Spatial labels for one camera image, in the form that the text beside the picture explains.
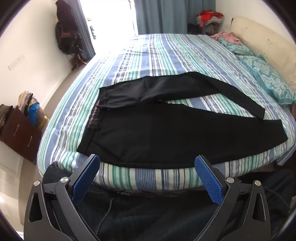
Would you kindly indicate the small teal patterned pillow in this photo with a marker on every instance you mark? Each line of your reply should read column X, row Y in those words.
column 233, row 47

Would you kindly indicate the bed with striped sheet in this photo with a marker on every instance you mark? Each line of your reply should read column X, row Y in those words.
column 161, row 53

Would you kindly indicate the black pants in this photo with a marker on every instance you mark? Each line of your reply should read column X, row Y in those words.
column 161, row 139

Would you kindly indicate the olive green cloth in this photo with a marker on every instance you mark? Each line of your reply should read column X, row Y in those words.
column 5, row 115

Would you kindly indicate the dark brown drawer cabinet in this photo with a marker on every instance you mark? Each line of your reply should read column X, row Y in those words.
column 18, row 133

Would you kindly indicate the large teal patterned pillow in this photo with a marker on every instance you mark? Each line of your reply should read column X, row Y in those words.
column 270, row 78

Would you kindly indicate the tan brown bag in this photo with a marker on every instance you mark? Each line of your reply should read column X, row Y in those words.
column 42, row 120

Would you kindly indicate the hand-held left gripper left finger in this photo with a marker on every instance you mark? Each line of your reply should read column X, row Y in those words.
column 84, row 179

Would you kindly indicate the cream padded headboard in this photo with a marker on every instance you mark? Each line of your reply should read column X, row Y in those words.
column 266, row 39

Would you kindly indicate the narrow blue-grey curtain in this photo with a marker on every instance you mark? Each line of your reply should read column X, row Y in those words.
column 84, row 34

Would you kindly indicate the wooden coat rack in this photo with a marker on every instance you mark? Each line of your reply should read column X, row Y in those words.
column 78, row 60

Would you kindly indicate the dark clothes on coat rack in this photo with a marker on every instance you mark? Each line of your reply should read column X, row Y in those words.
column 67, row 30

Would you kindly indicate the stack of folded clothes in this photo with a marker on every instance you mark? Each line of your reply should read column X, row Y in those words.
column 25, row 103

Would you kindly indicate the white wall plate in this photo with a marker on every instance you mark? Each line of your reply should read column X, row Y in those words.
column 16, row 62

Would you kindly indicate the blue bag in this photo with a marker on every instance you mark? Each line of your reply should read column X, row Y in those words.
column 33, row 113

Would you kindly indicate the pile of colourful clothes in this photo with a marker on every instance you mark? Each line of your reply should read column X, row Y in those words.
column 208, row 17

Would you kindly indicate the blue curtain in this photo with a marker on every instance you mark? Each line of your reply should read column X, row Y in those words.
column 161, row 16

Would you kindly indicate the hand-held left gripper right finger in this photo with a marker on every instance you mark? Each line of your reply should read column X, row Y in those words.
column 208, row 179

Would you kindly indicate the pink cloth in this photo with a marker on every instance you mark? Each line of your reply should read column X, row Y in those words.
column 226, row 37

